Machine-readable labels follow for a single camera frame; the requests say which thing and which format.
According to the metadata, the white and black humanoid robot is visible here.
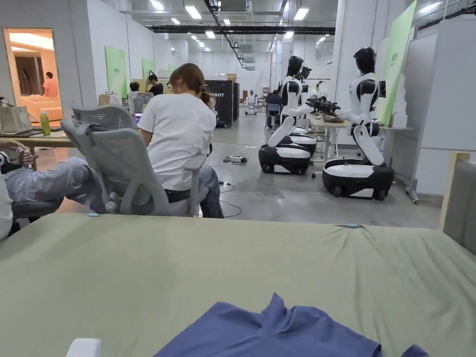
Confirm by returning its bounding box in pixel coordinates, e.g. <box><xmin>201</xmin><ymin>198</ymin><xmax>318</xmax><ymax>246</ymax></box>
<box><xmin>305</xmin><ymin>46</ymin><xmax>395</xmax><ymax>201</ymax></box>
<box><xmin>258</xmin><ymin>55</ymin><xmax>317</xmax><ymax>175</ymax></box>

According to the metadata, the group of people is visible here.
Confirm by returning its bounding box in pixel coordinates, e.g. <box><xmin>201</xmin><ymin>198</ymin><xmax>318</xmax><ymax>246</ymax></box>
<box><xmin>129</xmin><ymin>73</ymin><xmax>164</xmax><ymax>105</ymax></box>

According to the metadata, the wooden table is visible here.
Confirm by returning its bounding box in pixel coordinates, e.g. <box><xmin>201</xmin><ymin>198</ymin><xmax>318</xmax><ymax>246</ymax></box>
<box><xmin>0</xmin><ymin>126</ymin><xmax>75</xmax><ymax>171</ymax></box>

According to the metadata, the wooden desk with cloths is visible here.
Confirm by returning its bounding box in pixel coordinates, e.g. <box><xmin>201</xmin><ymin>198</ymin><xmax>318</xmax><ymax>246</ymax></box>
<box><xmin>307</xmin><ymin>113</ymin><xmax>413</xmax><ymax>164</ymax></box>

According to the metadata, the grey padded headboard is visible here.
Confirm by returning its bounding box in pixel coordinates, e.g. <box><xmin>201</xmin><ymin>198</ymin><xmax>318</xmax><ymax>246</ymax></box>
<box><xmin>439</xmin><ymin>152</ymin><xmax>476</xmax><ymax>257</ymax></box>

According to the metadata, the small white robot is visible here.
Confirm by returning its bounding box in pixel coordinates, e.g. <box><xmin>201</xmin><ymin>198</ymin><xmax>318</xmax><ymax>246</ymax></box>
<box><xmin>245</xmin><ymin>90</ymin><xmax>259</xmax><ymax>116</ymax></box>

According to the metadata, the beige woven bag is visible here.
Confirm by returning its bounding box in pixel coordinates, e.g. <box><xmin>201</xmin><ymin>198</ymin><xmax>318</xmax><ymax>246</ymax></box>
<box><xmin>0</xmin><ymin>97</ymin><xmax>33</xmax><ymax>136</ymax></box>

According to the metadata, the grey mesh office chair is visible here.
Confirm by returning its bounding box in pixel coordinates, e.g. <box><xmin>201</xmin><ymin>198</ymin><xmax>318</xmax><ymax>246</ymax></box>
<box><xmin>60</xmin><ymin>105</ymin><xmax>208</xmax><ymax>218</ymax></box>

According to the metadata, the blue shirt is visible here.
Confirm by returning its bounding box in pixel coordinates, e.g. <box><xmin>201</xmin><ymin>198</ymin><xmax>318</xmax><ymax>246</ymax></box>
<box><xmin>153</xmin><ymin>292</ymin><xmax>430</xmax><ymax>357</ymax></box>

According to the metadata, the bed with pale green sheet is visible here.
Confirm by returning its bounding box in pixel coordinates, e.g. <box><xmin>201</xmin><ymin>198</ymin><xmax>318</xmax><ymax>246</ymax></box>
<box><xmin>0</xmin><ymin>213</ymin><xmax>476</xmax><ymax>357</ymax></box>

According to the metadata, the black cabinet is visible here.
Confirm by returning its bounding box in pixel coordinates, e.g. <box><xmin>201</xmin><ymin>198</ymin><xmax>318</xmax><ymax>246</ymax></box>
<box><xmin>204</xmin><ymin>79</ymin><xmax>240</xmax><ymax>129</ymax></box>

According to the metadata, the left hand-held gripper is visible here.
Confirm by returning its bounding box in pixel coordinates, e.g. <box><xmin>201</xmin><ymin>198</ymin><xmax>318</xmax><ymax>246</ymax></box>
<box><xmin>66</xmin><ymin>338</ymin><xmax>103</xmax><ymax>357</ymax></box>

